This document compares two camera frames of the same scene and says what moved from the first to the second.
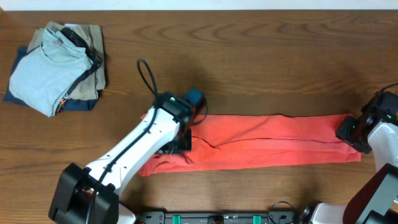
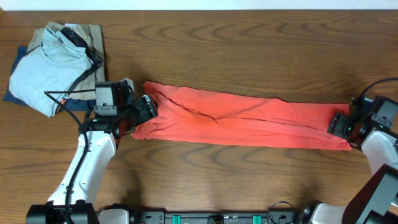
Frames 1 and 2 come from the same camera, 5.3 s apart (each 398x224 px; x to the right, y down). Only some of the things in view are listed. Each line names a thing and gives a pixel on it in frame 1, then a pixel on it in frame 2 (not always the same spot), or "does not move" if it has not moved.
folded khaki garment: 88,88 does not move
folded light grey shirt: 45,74 does not move
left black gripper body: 179,144 -> 148,106
